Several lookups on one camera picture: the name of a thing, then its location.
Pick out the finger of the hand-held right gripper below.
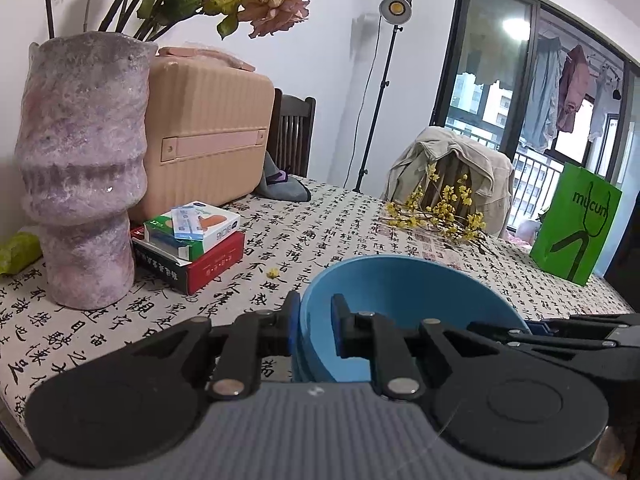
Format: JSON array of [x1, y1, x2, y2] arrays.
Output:
[[530, 312, 640, 347], [467, 322, 640, 386]]

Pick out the white hanging garment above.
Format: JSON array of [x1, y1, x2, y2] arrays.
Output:
[[589, 62, 618, 143]]

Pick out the wooden chair under jacket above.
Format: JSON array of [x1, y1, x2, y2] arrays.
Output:
[[422, 152, 471, 211]]

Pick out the peach suitcase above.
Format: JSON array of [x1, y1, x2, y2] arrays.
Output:
[[127, 46, 276, 226]]

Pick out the green paper bag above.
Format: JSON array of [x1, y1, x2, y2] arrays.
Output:
[[530, 162, 623, 287]]

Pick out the small blue white box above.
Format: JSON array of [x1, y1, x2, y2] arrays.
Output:
[[171, 205, 207, 241]]

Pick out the beige jacket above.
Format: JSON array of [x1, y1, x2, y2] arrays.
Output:
[[382, 126, 516, 240]]

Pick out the grey purple textured vase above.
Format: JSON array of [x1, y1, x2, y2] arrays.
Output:
[[14, 31, 160, 311]]

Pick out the pink hanging garment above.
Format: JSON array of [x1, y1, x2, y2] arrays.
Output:
[[556, 45, 592, 133]]

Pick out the studio light on stand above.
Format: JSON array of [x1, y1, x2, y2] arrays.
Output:
[[352, 0, 413, 193]]

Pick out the red box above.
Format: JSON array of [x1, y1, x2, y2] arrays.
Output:
[[131, 227, 246, 296]]

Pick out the black paper bag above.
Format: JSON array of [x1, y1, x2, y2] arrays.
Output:
[[602, 195, 640, 283]]

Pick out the grey purple cloth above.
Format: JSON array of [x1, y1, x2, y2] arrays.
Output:
[[252, 150, 312, 203]]

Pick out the blue bowl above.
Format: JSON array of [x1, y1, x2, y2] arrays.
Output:
[[291, 255, 532, 385]]

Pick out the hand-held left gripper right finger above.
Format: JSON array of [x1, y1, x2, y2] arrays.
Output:
[[331, 293, 501, 402]]

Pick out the green box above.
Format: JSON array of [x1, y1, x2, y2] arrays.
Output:
[[144, 215, 206, 263]]

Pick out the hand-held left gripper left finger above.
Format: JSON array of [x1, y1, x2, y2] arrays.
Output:
[[132, 292, 301, 402]]

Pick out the yellow flower branches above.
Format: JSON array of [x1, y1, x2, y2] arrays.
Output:
[[382, 162, 488, 251]]

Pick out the dark wooden chair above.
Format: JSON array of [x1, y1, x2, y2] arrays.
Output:
[[267, 88, 317, 178]]

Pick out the green plastic bag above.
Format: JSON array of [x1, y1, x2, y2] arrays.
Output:
[[0, 232, 43, 276]]

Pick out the black window frame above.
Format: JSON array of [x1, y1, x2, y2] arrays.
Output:
[[431, 0, 640, 196]]

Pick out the light blue hanging garment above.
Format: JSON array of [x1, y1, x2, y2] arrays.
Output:
[[520, 36, 563, 153]]

